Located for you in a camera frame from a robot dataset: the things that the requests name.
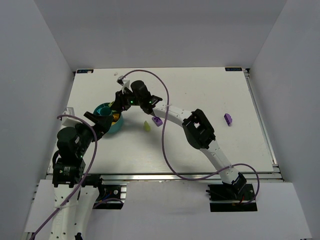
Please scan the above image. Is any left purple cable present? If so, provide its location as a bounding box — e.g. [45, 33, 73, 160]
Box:
[31, 114, 125, 240]

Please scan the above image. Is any purple hollow lego brick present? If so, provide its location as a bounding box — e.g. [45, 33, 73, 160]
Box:
[151, 116, 163, 127]

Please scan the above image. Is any purple cable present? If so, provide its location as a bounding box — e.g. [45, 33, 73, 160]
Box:
[119, 69, 261, 206]
[31, 114, 125, 240]

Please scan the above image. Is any left blue corner label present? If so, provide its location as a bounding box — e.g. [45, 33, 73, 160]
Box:
[76, 69, 94, 74]

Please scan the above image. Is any teal divided round container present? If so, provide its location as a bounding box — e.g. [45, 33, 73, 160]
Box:
[93, 102, 124, 135]

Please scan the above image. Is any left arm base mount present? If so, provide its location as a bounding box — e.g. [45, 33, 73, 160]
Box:
[82, 174, 125, 210]

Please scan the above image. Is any purple curved lego brick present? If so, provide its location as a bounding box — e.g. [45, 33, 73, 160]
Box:
[224, 113, 233, 127]

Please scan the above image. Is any blue corner label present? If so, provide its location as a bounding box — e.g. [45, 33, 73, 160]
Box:
[224, 67, 243, 72]
[76, 69, 94, 74]

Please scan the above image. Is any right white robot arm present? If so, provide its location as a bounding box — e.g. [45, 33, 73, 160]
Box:
[111, 77, 247, 195]

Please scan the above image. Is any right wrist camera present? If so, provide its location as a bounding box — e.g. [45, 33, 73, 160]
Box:
[116, 75, 130, 94]

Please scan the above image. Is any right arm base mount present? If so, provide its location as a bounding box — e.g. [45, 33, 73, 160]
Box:
[206, 173, 258, 213]

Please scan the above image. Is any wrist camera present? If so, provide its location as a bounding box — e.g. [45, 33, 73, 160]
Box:
[116, 75, 130, 94]
[61, 106, 81, 127]

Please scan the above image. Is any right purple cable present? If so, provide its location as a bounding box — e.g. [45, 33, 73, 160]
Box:
[119, 69, 261, 206]

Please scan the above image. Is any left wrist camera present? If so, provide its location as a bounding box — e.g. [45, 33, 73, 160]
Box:
[61, 106, 81, 127]

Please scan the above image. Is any aluminium table rail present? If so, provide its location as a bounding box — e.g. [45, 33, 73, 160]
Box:
[47, 164, 283, 183]

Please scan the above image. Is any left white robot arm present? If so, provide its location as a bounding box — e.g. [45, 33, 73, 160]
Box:
[49, 112, 114, 240]

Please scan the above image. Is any light green lego brick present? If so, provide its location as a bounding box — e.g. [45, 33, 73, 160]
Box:
[143, 121, 151, 132]

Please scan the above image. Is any right blue corner label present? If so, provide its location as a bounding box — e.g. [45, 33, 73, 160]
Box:
[224, 67, 243, 72]

